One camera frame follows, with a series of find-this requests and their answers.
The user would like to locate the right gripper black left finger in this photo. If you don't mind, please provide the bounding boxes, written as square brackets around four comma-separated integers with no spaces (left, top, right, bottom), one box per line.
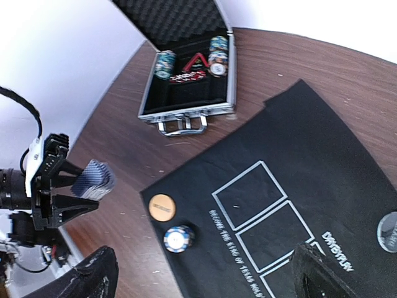
[29,245,119,298]

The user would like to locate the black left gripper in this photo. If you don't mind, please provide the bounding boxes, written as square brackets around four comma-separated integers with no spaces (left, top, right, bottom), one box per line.
[25,133,99,230]

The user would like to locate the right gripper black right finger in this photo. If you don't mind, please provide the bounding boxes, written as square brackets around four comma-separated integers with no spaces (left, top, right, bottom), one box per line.
[291,243,368,297]

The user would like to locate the blue playing card deck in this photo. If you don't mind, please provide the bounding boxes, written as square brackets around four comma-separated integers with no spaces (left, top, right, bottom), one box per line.
[71,160,116,201]

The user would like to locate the black white dealer button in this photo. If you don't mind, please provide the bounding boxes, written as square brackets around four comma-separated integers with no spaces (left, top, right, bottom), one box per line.
[377,211,397,253]

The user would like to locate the blue white chip stack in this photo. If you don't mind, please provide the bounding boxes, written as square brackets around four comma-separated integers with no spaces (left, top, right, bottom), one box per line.
[163,225,195,253]

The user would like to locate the orange big blind button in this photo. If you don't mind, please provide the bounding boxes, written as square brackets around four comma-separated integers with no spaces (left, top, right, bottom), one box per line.
[148,194,176,222]

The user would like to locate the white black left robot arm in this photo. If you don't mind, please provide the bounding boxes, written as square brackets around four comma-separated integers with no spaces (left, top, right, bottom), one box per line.
[1,134,109,284]

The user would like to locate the black poker playing mat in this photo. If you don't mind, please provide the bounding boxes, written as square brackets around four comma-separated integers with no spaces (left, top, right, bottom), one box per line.
[141,80,396,297]

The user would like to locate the green poker chip row left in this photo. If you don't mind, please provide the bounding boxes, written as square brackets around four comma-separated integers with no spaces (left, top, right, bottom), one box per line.
[154,50,176,80]

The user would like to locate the aluminium poker chip case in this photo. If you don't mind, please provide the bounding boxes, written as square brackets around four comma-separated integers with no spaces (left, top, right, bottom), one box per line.
[114,1,236,137]

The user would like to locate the green red poker chip row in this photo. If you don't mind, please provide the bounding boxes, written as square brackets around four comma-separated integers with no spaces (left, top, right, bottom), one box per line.
[208,35,228,78]

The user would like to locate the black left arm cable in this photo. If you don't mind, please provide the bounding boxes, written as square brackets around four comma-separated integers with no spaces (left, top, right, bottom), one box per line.
[0,86,44,171]

